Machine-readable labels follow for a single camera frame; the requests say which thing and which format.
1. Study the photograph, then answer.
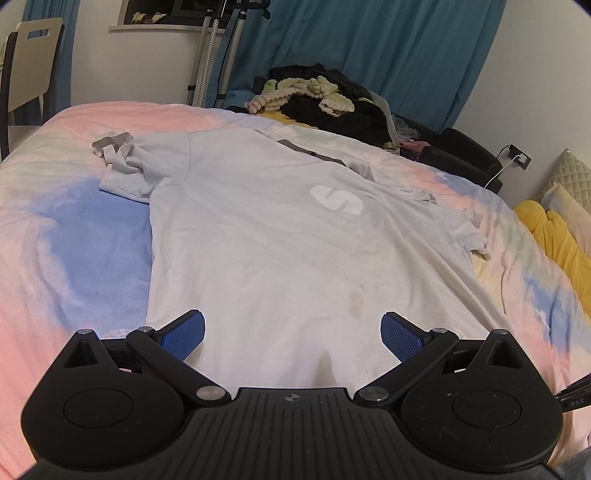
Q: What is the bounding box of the clear plastic bag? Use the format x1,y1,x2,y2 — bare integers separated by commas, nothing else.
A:
383,111,431,154

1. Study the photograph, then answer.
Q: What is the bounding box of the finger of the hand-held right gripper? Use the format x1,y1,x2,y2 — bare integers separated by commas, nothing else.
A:
556,373,591,401

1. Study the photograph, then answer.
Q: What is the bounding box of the pile of dark clothes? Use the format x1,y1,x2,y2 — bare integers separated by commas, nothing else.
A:
267,64,394,145

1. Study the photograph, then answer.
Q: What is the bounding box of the cream chair with dark frame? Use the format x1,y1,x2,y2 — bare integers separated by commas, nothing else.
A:
0,17,65,160

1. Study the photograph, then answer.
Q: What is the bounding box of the quilted beige pillow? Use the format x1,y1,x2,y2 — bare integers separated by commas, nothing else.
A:
536,148,591,204

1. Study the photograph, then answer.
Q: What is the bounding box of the white charger cable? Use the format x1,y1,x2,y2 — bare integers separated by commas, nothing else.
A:
484,156,523,188

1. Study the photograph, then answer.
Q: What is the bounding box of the pastel pillow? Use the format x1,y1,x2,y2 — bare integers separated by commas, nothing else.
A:
540,182,591,259

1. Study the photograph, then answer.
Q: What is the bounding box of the narrow blue curtain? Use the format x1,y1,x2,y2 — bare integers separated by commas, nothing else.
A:
21,0,77,109

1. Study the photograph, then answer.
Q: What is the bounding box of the white t-shirt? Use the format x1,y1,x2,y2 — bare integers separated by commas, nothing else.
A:
90,124,504,393

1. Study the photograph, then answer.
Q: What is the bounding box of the wide blue curtain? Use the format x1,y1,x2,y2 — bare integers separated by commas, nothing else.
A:
205,0,506,134

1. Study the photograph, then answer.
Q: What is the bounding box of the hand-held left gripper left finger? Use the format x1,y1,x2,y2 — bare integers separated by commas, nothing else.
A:
62,309,232,409

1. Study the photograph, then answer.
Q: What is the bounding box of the fluffy cream green garment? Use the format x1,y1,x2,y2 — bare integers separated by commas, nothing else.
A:
245,76,356,116

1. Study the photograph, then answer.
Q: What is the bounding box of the wall socket with charger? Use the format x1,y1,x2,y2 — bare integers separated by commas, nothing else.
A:
501,144,532,171

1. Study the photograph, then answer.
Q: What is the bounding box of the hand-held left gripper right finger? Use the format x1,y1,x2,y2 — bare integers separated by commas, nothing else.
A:
353,311,525,409

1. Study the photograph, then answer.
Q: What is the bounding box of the garment steamer stand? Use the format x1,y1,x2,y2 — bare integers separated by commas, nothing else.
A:
187,0,246,108

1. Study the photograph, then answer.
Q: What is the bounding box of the window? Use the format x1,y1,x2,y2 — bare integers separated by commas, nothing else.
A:
109,0,228,33

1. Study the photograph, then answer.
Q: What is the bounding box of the pastel tie-dye blanket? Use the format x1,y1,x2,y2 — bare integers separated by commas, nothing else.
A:
0,102,591,468

